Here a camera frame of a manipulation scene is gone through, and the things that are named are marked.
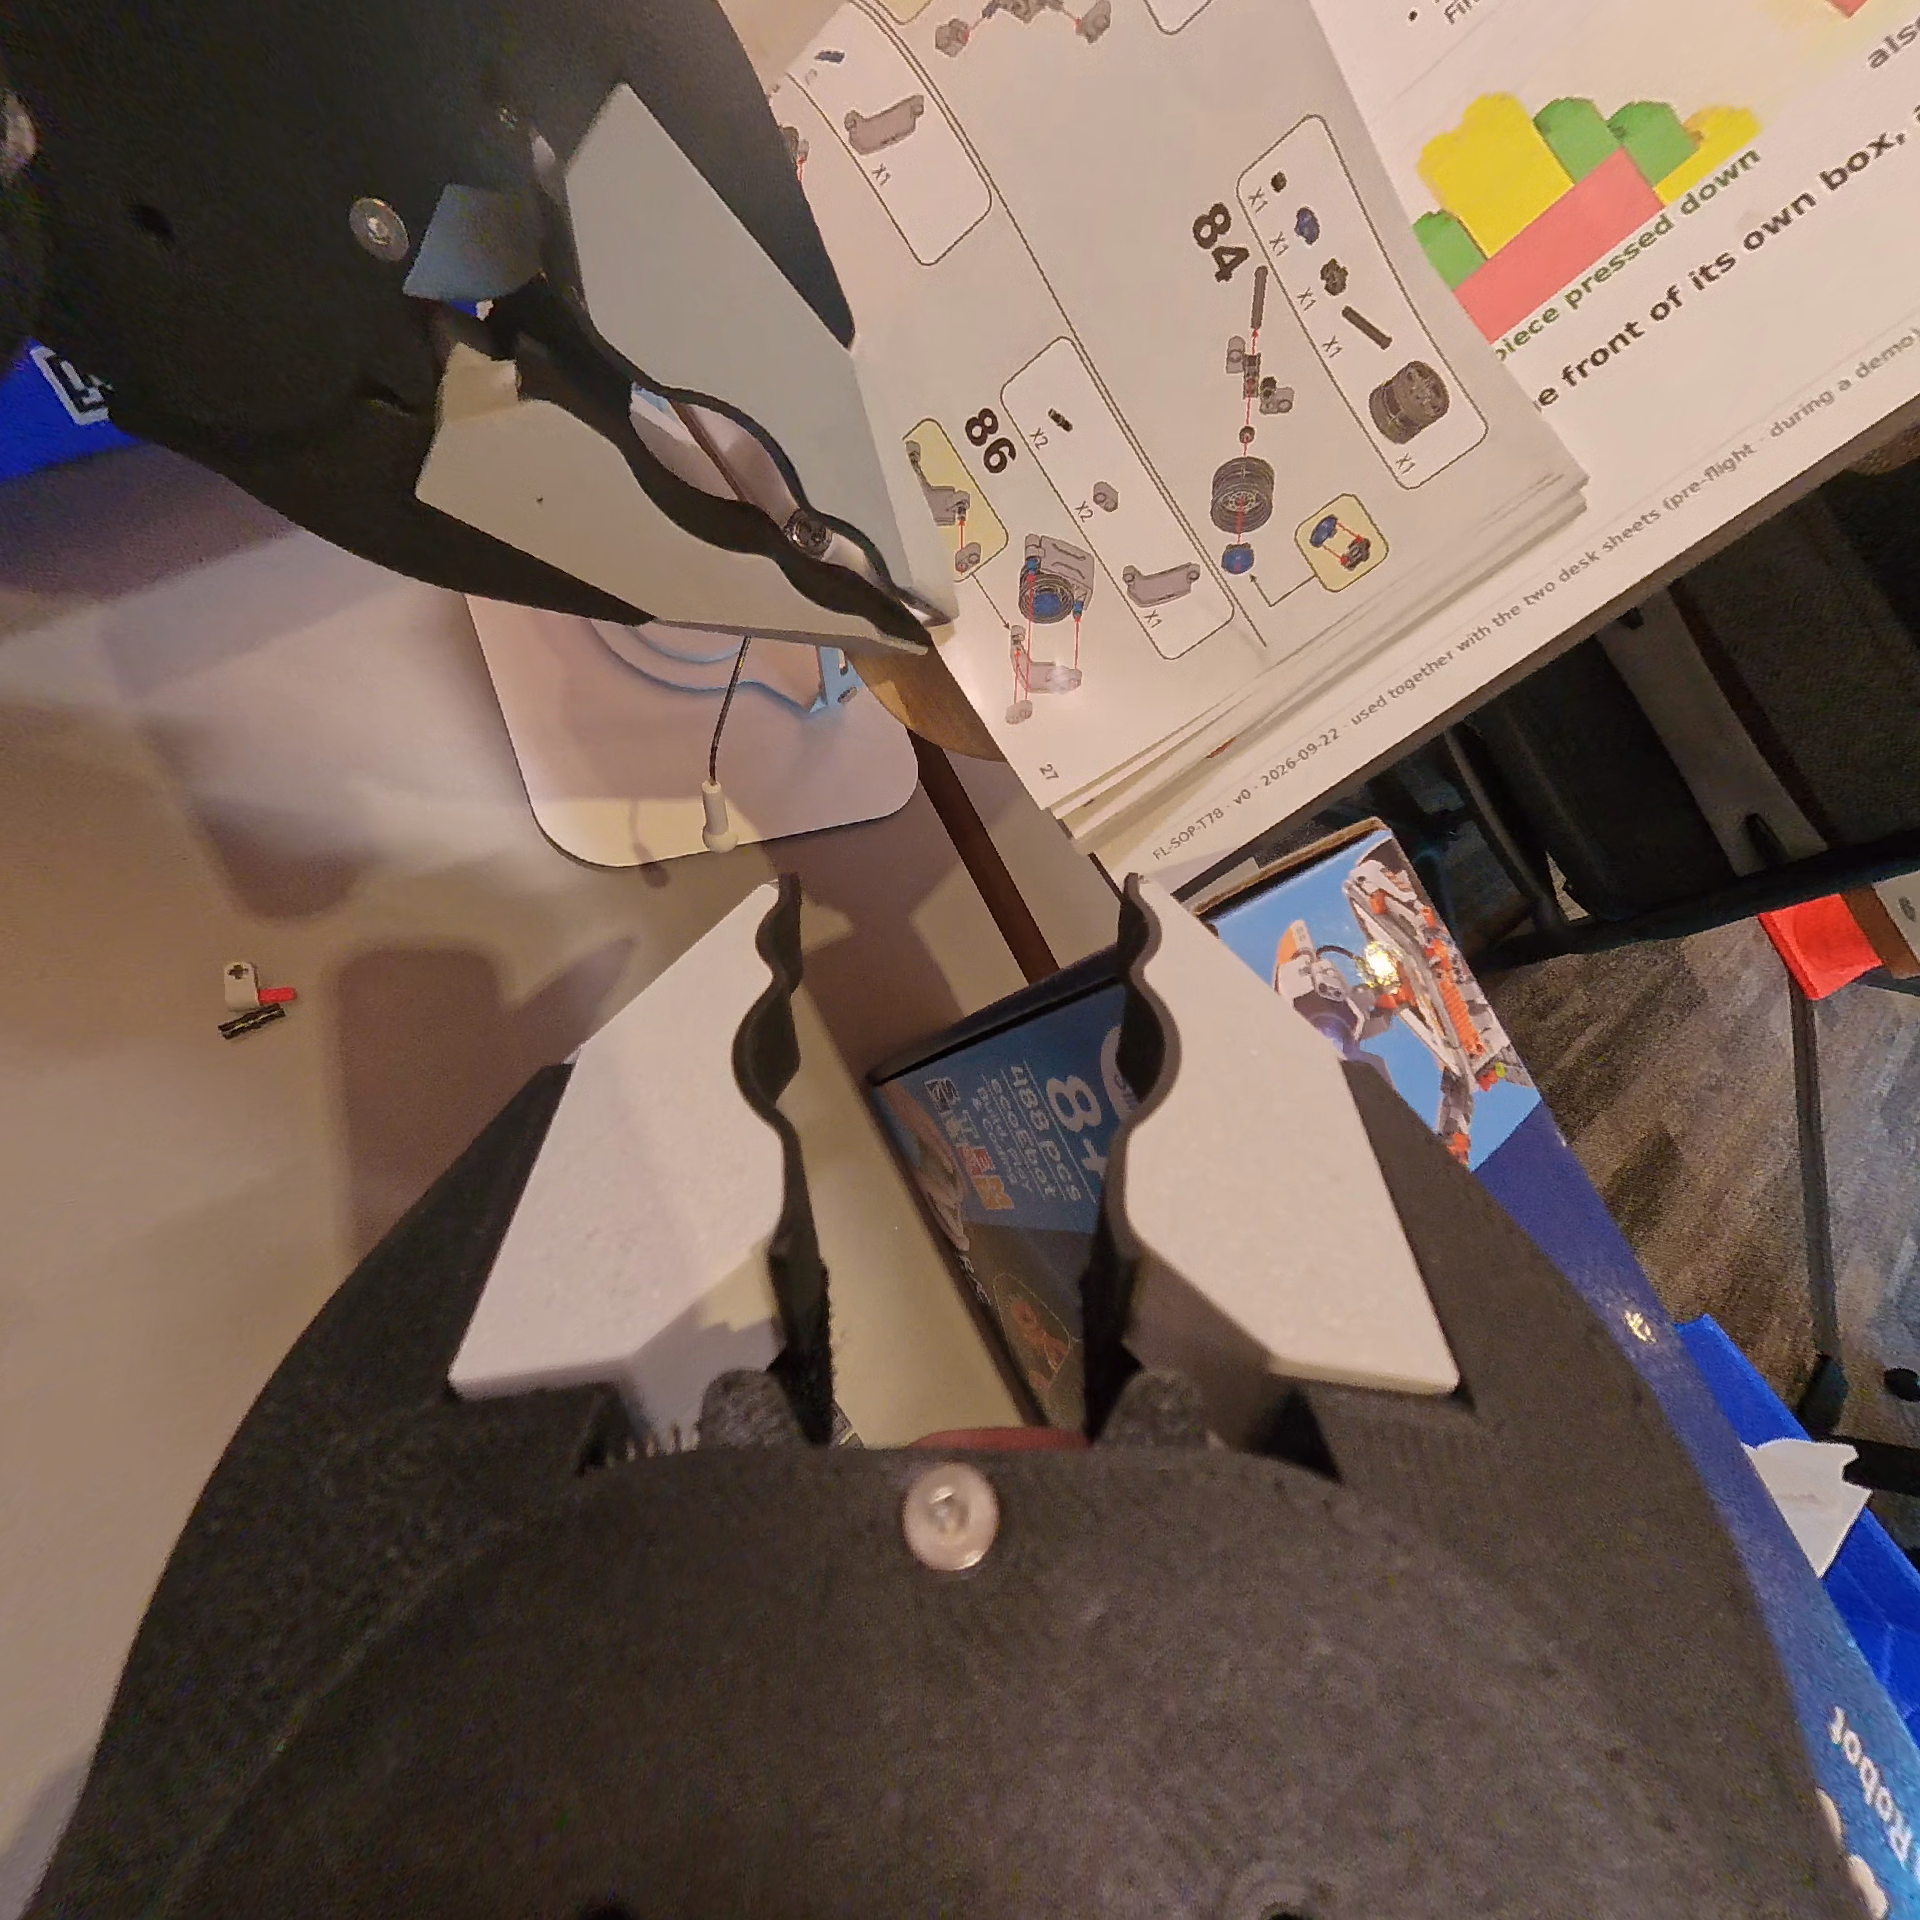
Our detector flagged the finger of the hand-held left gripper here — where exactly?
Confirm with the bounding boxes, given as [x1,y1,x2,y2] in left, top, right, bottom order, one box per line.
[413,352,935,658]
[557,81,966,623]

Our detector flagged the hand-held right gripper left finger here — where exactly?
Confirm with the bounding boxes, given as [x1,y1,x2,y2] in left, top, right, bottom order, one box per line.
[445,878,833,1404]

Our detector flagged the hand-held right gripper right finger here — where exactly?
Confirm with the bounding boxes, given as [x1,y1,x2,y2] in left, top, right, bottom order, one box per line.
[1085,876,1465,1424]

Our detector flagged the robot kit box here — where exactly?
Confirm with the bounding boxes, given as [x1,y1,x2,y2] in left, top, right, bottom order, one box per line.
[869,818,1920,1920]

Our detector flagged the blue bin with white tag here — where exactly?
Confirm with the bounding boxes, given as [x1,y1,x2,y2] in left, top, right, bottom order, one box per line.
[0,344,114,468]

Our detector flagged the white tablet stand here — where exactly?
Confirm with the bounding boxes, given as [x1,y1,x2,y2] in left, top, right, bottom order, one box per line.
[465,375,1008,870]

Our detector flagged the orange floor cone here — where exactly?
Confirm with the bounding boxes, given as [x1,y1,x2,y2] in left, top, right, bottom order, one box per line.
[1761,886,1920,1004]

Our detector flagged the black office chair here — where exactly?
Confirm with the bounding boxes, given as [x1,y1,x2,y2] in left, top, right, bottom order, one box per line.
[1394,452,1920,1444]

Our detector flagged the blue plastic bin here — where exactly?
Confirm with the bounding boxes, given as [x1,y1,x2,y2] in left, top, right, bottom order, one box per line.
[1680,1312,1920,1744]

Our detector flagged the large white instruction sheet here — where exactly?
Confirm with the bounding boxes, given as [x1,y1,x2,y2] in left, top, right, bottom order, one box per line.
[1035,0,1920,888]

